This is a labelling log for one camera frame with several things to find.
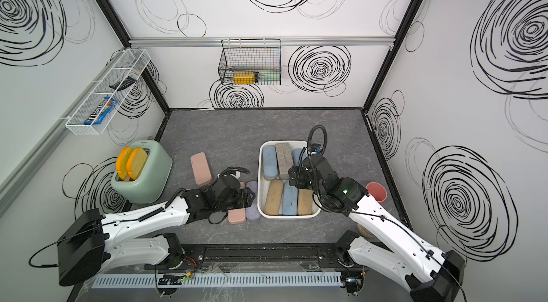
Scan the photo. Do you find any black remote on shelf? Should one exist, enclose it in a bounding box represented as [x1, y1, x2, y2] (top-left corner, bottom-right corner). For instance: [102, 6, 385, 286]
[109, 77, 136, 92]

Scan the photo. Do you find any lavender glasses case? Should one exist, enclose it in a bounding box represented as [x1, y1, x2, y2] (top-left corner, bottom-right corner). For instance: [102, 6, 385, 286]
[245, 181, 261, 222]

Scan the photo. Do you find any white wire wall shelf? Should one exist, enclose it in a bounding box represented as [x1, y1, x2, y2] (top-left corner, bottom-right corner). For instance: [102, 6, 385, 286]
[65, 48, 151, 136]

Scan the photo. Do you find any yellow item in basket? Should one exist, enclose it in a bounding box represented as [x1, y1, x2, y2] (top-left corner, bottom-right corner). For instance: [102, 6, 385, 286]
[233, 71, 257, 85]

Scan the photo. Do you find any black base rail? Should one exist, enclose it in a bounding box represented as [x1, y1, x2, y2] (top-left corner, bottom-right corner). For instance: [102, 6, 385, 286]
[145, 243, 356, 271]

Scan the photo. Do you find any pink glasses case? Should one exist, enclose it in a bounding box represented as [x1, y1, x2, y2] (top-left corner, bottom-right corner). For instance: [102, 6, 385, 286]
[191, 152, 213, 187]
[228, 208, 247, 224]

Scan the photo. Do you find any beige grey glasses case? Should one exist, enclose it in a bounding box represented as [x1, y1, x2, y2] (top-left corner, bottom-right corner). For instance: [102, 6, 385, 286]
[275, 142, 293, 180]

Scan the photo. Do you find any green item in basket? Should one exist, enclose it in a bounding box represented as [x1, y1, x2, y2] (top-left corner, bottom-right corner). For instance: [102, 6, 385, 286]
[257, 70, 281, 85]

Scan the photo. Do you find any blue snack packet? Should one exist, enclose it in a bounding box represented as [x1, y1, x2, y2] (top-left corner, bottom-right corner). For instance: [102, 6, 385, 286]
[84, 97, 118, 125]

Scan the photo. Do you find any black wire wall basket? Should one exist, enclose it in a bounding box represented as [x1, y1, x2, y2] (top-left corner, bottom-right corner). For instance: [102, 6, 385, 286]
[218, 38, 282, 85]

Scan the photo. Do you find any pink cup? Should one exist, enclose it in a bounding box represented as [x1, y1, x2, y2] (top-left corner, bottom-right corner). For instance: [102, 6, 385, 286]
[366, 182, 388, 203]

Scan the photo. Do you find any orange toast slice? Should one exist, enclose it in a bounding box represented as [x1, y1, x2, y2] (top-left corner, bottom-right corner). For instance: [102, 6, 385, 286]
[116, 147, 134, 181]
[126, 147, 148, 180]

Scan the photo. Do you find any beige round lid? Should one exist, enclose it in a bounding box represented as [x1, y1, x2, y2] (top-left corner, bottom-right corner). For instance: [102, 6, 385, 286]
[357, 224, 375, 239]

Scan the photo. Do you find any white plastic storage box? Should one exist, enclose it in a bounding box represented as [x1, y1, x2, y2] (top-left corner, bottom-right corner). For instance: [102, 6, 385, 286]
[256, 140, 321, 221]

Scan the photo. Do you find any green toaster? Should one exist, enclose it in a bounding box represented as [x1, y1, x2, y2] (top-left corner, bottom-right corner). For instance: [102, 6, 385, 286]
[111, 139, 173, 204]

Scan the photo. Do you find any white slotted cable duct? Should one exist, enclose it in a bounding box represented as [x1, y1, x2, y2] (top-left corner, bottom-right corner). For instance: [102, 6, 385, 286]
[92, 272, 343, 289]

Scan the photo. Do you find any orange toast slice right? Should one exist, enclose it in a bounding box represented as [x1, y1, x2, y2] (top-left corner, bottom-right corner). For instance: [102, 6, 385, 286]
[126, 147, 148, 180]

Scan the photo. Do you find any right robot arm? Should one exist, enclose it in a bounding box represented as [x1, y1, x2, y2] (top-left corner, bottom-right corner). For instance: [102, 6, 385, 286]
[288, 154, 465, 301]

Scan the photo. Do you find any black corrugated right cable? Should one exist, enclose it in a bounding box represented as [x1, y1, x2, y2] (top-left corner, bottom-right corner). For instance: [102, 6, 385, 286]
[306, 124, 328, 162]

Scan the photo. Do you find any blue glasses case narrow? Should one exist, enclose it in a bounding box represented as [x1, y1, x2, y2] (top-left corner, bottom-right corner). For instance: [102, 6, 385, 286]
[262, 145, 278, 181]

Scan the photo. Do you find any black corrugated left cable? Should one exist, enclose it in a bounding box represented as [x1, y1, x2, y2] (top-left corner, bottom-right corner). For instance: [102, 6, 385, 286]
[217, 167, 252, 179]

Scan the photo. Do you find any orange toast slice left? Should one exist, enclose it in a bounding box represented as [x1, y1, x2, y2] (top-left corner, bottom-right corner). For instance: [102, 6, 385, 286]
[116, 147, 134, 181]

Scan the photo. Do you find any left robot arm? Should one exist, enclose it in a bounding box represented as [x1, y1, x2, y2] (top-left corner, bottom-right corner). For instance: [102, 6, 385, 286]
[57, 175, 256, 286]

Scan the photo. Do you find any black corrugated cable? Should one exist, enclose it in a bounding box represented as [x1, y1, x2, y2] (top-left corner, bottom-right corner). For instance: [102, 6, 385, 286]
[217, 167, 252, 179]
[306, 124, 328, 162]

